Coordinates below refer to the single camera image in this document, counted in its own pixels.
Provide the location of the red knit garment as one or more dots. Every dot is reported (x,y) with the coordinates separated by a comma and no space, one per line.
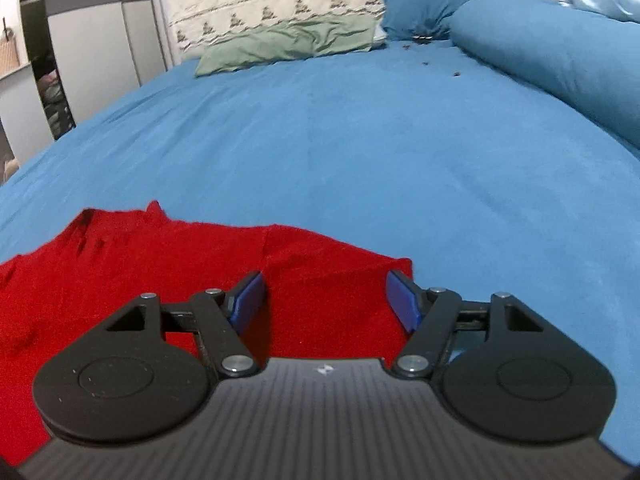
(125,270)

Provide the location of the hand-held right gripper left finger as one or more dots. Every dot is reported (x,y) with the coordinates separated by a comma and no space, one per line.
(248,296)

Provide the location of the green pillow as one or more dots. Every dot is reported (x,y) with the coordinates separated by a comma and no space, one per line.
(287,41)

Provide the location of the dark blue pillow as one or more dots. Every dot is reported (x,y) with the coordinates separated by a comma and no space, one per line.
(417,5)

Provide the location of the blue duvet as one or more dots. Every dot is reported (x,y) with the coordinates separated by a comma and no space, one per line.
(555,55)

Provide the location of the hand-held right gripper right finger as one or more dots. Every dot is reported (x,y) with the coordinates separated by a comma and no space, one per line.
(402,300)

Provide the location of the grey white wardrobe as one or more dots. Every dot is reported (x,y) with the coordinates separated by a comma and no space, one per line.
(95,25)

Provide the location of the black framed mirror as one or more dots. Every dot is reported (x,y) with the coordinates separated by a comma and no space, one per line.
(42,60)

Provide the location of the blue bed sheet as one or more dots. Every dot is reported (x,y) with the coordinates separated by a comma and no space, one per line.
(320,150)

